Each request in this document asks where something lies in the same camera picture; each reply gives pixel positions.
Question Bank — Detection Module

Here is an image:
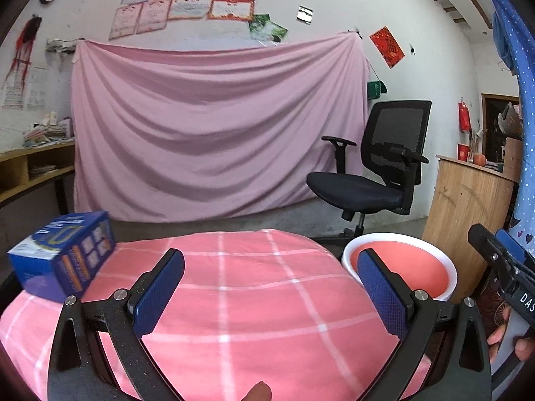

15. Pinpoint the red cup on cabinet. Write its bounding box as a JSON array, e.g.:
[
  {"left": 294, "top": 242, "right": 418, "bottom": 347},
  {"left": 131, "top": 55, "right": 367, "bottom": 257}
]
[{"left": 457, "top": 143, "right": 470, "bottom": 162}]

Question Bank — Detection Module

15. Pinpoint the green hanging dustpan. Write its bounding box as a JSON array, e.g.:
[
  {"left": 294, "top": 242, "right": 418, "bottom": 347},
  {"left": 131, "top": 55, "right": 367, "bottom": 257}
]
[{"left": 367, "top": 61, "right": 388, "bottom": 101}]

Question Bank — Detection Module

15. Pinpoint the person's left hand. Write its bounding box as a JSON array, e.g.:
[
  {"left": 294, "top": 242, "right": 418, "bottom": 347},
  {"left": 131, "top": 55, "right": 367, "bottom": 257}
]
[{"left": 242, "top": 381, "right": 272, "bottom": 401}]

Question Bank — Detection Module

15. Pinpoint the black office chair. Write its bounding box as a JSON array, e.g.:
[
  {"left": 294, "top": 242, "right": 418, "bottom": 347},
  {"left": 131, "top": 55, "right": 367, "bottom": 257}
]
[{"left": 306, "top": 100, "right": 432, "bottom": 247}]

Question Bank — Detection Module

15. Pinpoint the orange fruit on cabinet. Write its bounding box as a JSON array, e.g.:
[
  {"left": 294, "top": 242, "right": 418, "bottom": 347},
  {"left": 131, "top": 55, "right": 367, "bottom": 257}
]
[{"left": 472, "top": 153, "right": 487, "bottom": 167}]

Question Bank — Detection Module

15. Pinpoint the stack of books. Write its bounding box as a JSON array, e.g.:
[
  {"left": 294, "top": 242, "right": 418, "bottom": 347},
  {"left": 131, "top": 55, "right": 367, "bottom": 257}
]
[{"left": 23, "top": 111, "right": 74, "bottom": 148}]

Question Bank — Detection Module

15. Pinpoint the blue dotted garment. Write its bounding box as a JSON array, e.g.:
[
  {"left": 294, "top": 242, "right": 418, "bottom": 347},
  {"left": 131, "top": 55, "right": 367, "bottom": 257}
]
[{"left": 492, "top": 0, "right": 534, "bottom": 254}]

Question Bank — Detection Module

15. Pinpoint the green photo on wall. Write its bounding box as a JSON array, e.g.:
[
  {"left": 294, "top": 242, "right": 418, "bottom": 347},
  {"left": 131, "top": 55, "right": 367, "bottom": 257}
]
[{"left": 248, "top": 14, "right": 288, "bottom": 42}]

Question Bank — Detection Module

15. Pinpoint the person's right hand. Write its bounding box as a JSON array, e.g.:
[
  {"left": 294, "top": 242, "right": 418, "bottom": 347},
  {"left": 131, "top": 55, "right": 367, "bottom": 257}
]
[{"left": 487, "top": 307, "right": 535, "bottom": 362}]

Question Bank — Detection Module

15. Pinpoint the wooden cabinet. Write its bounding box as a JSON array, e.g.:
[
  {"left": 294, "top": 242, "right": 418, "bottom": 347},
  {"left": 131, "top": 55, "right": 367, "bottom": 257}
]
[{"left": 422, "top": 156, "right": 517, "bottom": 302}]

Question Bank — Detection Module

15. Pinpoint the pink hanging sheet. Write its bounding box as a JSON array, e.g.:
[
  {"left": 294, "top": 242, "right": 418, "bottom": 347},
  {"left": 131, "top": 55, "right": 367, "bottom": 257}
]
[{"left": 71, "top": 33, "right": 368, "bottom": 224}]

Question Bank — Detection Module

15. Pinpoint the red trash bucket white rim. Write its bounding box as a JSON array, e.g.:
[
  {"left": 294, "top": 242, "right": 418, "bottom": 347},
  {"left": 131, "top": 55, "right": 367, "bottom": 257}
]
[{"left": 342, "top": 233, "right": 458, "bottom": 301}]

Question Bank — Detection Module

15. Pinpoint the red hanging ornament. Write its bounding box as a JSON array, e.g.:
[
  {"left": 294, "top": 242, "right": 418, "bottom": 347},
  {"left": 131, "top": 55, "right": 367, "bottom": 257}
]
[{"left": 458, "top": 99, "right": 471, "bottom": 133}]

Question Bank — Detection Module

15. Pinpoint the wooden wall shelf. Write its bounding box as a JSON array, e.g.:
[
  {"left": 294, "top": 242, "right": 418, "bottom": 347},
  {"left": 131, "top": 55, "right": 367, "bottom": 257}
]
[{"left": 0, "top": 141, "right": 75, "bottom": 215}]

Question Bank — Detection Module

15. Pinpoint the red paper wall poster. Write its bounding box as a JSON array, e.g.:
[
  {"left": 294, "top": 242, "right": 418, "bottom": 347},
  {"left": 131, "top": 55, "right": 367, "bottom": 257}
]
[{"left": 369, "top": 26, "right": 405, "bottom": 69}]

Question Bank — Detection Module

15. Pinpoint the blue cardboard box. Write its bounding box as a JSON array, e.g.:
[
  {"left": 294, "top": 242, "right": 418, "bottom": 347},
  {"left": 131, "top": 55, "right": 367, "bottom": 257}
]
[{"left": 8, "top": 211, "right": 116, "bottom": 302}]

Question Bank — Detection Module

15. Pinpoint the red tassel wall decoration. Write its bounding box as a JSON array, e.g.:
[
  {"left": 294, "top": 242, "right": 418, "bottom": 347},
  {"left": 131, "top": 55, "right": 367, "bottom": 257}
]
[{"left": 5, "top": 15, "right": 42, "bottom": 92}]

